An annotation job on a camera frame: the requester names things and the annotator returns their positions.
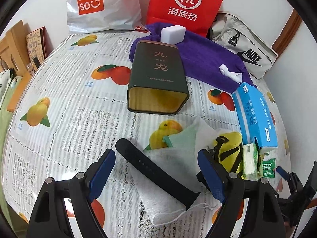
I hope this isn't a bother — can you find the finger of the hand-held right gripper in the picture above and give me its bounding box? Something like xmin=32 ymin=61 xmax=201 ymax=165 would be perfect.
xmin=276 ymin=166 xmax=306 ymax=199
xmin=279 ymin=195 xmax=309 ymax=228

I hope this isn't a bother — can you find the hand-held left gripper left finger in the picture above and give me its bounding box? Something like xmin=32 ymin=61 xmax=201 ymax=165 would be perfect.
xmin=29 ymin=149 xmax=116 ymax=238

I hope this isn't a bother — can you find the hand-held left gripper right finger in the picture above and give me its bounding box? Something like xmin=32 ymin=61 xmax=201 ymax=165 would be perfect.
xmin=197 ymin=149 xmax=289 ymax=238

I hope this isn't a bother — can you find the green wet wipe packet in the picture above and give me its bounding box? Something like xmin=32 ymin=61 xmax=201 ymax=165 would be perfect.
xmin=258 ymin=151 xmax=276 ymax=179

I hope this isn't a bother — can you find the green tissue pack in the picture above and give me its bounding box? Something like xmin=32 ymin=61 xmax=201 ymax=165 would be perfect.
xmin=242 ymin=144 xmax=259 ymax=180

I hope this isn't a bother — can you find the black watch strap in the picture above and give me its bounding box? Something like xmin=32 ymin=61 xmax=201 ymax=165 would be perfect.
xmin=116 ymin=138 xmax=201 ymax=211

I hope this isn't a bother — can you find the white face mask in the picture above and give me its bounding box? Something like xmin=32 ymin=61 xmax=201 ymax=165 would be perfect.
xmin=135 ymin=146 xmax=220 ymax=226

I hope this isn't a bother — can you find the white paper napkin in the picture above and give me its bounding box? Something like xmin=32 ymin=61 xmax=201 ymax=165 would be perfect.
xmin=195 ymin=121 xmax=224 ymax=154

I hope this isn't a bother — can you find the light green mesh cloth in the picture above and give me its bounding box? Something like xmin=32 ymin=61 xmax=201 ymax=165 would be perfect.
xmin=162 ymin=125 xmax=199 ymax=149

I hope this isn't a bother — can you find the blue tissue box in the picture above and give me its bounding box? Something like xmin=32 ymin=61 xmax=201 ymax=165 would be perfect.
xmin=232 ymin=82 xmax=279 ymax=152

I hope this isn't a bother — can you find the crumpled white tissue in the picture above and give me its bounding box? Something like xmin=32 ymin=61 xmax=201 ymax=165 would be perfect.
xmin=219 ymin=64 xmax=233 ymax=76

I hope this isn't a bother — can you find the dark green tin box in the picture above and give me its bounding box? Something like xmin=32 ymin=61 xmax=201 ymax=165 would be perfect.
xmin=127 ymin=40 xmax=190 ymax=116

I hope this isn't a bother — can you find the orange wooden board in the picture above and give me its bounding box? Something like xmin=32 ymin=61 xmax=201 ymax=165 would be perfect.
xmin=6 ymin=76 xmax=32 ymax=113

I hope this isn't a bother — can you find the purple towel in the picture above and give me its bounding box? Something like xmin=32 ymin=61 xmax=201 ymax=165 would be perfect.
xmin=130 ymin=22 xmax=253 ymax=93

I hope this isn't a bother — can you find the beige waist bag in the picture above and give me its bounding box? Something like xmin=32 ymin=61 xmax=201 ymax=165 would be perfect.
xmin=209 ymin=11 xmax=279 ymax=80

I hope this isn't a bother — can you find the white sponge block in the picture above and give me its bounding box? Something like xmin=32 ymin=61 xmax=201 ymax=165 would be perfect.
xmin=160 ymin=26 xmax=187 ymax=44

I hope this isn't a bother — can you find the brown illustrated book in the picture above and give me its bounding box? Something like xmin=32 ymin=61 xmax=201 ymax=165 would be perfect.
xmin=26 ymin=27 xmax=51 ymax=70

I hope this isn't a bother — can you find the white plastic shopping bag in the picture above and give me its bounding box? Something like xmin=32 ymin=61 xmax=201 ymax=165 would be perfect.
xmin=66 ymin=0 xmax=143 ymax=35

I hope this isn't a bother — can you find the wooden board rack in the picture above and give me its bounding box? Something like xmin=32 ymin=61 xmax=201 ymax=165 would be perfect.
xmin=0 ymin=20 xmax=32 ymax=77

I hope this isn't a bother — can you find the yellow pouch with black straps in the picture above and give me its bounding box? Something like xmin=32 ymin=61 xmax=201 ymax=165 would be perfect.
xmin=213 ymin=132 xmax=243 ymax=176

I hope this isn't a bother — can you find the wooden door frame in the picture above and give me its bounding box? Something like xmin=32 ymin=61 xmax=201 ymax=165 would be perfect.
xmin=271 ymin=9 xmax=303 ymax=60

